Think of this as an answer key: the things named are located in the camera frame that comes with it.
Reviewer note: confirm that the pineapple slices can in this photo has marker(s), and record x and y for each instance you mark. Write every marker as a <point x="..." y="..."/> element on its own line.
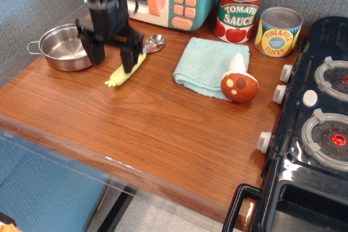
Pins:
<point x="278" y="30"/>

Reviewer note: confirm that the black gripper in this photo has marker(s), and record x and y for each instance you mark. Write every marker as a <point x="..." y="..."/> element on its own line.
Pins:
<point x="110" y="26"/>

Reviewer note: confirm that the silver steel pot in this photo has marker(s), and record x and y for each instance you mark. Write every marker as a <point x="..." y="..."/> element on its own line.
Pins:
<point x="62" y="49"/>

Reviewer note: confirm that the brown toy mushroom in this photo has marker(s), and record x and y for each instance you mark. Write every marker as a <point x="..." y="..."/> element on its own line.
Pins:
<point x="237" y="84"/>

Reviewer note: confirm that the light blue rag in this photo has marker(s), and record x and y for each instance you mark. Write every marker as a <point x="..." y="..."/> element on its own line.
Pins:
<point x="203" y="63"/>

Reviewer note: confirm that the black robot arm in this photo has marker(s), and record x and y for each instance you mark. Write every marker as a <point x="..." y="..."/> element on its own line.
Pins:
<point x="106" y="4"/>

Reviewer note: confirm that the tomato sauce can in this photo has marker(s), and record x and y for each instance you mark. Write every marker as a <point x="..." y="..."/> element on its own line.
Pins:
<point x="235" y="20"/>

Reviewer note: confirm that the black toy stove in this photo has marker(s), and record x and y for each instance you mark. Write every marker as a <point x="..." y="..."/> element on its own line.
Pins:
<point x="305" y="172"/>

